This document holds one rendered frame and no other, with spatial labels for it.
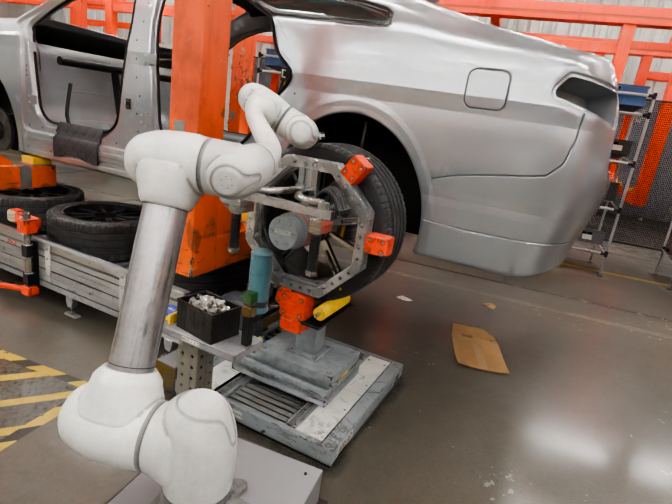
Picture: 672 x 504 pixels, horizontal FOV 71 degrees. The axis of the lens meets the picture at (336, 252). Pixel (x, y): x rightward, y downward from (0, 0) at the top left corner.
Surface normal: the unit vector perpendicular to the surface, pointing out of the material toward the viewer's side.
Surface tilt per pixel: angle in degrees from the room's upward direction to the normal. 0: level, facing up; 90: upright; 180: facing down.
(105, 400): 67
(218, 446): 76
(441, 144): 90
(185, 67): 90
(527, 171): 90
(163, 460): 84
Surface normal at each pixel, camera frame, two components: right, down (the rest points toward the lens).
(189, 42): -0.45, 0.19
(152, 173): -0.17, 0.00
